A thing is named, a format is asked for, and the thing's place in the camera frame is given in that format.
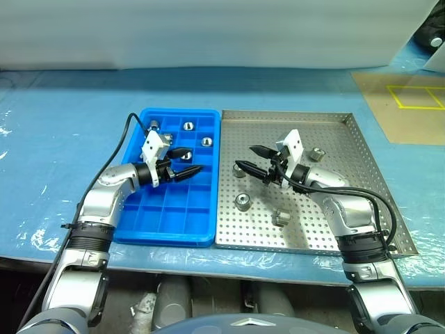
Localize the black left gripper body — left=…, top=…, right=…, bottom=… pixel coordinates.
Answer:
left=155, top=157, right=179, bottom=182

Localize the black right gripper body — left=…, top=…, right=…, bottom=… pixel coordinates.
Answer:
left=266, top=145, right=291, bottom=187

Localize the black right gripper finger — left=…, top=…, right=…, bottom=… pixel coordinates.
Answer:
left=235, top=159, right=270, bottom=184
left=248, top=145, right=277, bottom=160

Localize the blue compartment tray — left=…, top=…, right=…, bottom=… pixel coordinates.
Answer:
left=111, top=106, right=222, bottom=248

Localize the perforated metal tray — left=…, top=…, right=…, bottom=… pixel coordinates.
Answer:
left=214, top=109, right=418, bottom=258

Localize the brown mat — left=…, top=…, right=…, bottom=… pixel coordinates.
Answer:
left=350, top=71, right=445, bottom=144

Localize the grey rounded cylinder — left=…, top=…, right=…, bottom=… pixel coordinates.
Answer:
left=250, top=281, right=296, bottom=319
left=152, top=276, right=195, bottom=324

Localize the white backdrop panel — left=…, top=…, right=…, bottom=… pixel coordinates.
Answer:
left=0, top=0, right=439, bottom=72

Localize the blue-grey robot torso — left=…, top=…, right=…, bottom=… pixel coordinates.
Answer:
left=149, top=312, right=296, bottom=334

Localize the black object with white knob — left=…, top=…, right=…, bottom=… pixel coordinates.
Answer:
left=415, top=0, right=445, bottom=56

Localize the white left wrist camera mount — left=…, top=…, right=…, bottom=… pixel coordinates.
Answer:
left=140, top=130, right=174, bottom=189

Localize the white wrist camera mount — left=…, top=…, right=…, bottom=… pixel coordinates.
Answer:
left=140, top=130, right=174, bottom=189
left=276, top=128, right=305, bottom=191

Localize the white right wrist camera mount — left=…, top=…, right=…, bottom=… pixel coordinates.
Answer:
left=276, top=128, right=305, bottom=191

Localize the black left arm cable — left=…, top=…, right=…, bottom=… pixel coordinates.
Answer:
left=19, top=113, right=151, bottom=330

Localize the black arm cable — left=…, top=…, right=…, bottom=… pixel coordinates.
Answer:
left=19, top=113, right=151, bottom=330
left=277, top=163, right=399, bottom=258

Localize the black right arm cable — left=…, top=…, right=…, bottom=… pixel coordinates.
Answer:
left=277, top=163, right=399, bottom=258

